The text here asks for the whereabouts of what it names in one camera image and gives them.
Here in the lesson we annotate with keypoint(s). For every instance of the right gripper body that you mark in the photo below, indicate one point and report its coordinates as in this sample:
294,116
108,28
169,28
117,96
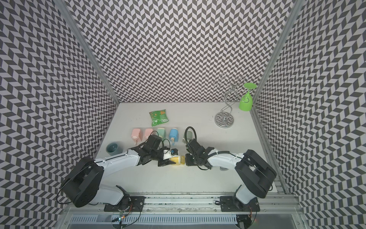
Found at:
192,161

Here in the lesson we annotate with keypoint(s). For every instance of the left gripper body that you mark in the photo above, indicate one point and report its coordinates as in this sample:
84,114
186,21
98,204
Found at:
157,155

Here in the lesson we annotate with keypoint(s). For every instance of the yellow pencil sharpener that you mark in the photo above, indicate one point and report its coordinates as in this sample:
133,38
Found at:
178,160

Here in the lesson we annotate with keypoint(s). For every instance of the sage green pencil sharpener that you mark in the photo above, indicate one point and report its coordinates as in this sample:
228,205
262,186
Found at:
186,137

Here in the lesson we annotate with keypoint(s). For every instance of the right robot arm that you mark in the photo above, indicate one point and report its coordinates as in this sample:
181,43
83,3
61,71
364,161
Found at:
256,174

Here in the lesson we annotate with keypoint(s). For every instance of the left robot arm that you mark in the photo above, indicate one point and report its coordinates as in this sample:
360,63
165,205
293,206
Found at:
82,186

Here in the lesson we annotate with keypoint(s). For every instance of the green snack bag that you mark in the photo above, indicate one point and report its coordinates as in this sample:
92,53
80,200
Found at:
158,117

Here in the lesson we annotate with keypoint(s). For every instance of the teal bowl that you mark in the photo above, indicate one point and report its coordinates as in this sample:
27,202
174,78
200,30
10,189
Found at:
114,149

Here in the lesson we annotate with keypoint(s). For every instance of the green plastic wine glass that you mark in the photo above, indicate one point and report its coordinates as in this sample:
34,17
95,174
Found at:
246,102

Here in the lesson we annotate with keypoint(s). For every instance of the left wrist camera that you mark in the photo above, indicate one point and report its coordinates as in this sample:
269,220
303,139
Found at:
169,153

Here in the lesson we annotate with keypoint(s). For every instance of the metal wire glass rack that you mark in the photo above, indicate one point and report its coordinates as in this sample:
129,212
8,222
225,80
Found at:
224,118

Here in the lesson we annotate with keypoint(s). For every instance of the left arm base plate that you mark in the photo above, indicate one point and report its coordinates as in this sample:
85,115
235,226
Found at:
127,204

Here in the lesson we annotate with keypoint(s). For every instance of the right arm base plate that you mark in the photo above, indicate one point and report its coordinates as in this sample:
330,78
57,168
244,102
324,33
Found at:
232,204

